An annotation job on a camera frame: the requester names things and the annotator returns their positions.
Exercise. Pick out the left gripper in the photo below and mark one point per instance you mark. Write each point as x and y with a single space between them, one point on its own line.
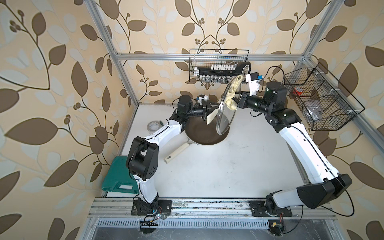
204 109

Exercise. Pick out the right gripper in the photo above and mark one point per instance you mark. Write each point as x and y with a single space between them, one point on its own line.
243 102

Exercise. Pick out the yellow cloth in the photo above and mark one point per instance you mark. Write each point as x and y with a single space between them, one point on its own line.
233 86

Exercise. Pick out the glass pot lid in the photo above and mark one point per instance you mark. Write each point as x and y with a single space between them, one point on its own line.
224 116

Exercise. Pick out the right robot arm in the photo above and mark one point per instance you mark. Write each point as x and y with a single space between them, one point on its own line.
325 181

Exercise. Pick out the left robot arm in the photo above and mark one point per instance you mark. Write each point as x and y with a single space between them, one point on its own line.
143 158

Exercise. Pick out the brown frying pan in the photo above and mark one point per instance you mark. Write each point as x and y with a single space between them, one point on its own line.
198 132

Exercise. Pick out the socket set holder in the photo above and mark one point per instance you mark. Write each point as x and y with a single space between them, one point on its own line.
216 72

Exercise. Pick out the clear tape roll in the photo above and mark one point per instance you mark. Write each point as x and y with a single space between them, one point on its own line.
154 126

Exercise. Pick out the red tape roll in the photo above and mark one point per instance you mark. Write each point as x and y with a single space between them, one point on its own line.
297 91

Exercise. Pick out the clear plastic bag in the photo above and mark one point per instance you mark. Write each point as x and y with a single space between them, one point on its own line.
312 110

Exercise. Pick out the green plastic case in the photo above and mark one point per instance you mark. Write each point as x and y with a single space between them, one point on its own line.
118 178

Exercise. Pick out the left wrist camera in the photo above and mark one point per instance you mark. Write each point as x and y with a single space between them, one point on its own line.
202 98

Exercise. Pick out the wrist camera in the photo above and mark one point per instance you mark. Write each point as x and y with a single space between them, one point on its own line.
253 80
202 98

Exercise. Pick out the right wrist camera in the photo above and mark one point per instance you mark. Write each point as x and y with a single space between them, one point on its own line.
253 80

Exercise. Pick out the back wire basket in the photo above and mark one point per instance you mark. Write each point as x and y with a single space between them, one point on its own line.
207 57

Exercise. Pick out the side wire basket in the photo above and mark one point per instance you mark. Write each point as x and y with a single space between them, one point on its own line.
339 104

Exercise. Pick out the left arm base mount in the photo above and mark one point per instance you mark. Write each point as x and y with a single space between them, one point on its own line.
158 207

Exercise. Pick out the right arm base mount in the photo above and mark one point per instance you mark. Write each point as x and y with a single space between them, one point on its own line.
268 208

